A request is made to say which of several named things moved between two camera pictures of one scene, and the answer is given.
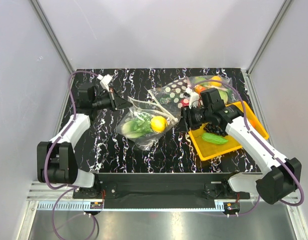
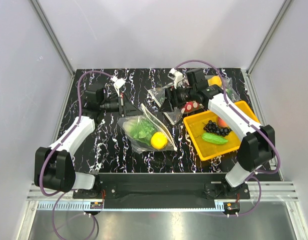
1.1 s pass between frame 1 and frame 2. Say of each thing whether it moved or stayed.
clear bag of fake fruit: stayed
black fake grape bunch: stayed
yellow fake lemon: moved
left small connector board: stayed
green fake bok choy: moved
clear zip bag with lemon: moved
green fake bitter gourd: stayed
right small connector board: stayed
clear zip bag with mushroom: moved
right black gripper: moved
